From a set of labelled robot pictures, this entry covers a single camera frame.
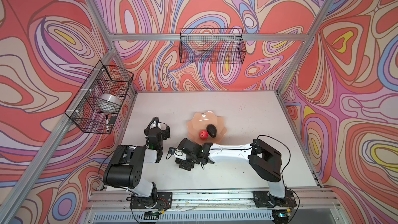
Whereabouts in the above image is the red fake apple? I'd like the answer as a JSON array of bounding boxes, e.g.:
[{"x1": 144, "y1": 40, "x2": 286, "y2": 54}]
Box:
[{"x1": 199, "y1": 130, "x2": 209, "y2": 140}]

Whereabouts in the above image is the dark fake avocado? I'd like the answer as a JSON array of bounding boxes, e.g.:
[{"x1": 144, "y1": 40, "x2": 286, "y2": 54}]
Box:
[{"x1": 206, "y1": 124, "x2": 217, "y2": 138}]

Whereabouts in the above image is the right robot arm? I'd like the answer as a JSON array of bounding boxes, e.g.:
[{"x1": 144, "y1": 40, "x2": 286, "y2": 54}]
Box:
[{"x1": 167, "y1": 139, "x2": 287, "y2": 200}]

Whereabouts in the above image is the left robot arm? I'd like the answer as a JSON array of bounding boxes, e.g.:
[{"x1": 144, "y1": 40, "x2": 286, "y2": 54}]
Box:
[{"x1": 102, "y1": 117, "x2": 171, "y2": 200}]

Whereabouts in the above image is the pink flower-shaped fruit bowl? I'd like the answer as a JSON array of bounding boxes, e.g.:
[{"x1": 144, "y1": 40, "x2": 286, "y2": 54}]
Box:
[{"x1": 187, "y1": 111, "x2": 227, "y2": 145}]

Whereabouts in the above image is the black marker pen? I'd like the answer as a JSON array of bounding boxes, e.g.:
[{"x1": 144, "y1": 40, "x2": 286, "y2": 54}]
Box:
[{"x1": 105, "y1": 115, "x2": 110, "y2": 133}]

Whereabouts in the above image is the silver tape roll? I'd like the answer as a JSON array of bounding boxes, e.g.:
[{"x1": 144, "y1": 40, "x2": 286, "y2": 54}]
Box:
[{"x1": 99, "y1": 93, "x2": 122, "y2": 105}]

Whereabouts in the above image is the green circuit board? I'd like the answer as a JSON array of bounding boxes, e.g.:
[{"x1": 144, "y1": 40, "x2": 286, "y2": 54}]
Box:
[{"x1": 144, "y1": 211, "x2": 165, "y2": 219}]

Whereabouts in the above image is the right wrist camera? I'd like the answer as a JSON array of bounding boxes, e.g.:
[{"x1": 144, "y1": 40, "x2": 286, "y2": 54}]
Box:
[{"x1": 168, "y1": 147, "x2": 184, "y2": 157}]

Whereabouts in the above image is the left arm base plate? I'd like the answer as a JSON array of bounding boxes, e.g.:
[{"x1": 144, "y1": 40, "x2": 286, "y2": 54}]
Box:
[{"x1": 129, "y1": 191, "x2": 173, "y2": 211}]

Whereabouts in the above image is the black wire basket left wall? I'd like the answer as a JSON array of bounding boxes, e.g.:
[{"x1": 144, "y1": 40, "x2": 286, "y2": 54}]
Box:
[{"x1": 65, "y1": 61, "x2": 134, "y2": 134}]

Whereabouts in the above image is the black wire basket wall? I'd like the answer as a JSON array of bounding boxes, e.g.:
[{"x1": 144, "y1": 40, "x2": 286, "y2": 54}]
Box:
[
  {"x1": 179, "y1": 27, "x2": 247, "y2": 64},
  {"x1": 65, "y1": 61, "x2": 134, "y2": 134}
]

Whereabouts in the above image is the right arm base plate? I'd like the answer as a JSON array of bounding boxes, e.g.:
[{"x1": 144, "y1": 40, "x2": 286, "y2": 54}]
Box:
[{"x1": 253, "y1": 190, "x2": 297, "y2": 209}]

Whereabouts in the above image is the aluminium front rail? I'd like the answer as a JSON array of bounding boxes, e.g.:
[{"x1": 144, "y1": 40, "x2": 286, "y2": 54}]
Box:
[{"x1": 80, "y1": 188, "x2": 349, "y2": 224}]

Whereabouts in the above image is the black wire basket back wall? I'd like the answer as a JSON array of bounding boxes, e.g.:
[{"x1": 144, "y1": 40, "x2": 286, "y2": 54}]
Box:
[{"x1": 179, "y1": 27, "x2": 247, "y2": 64}]

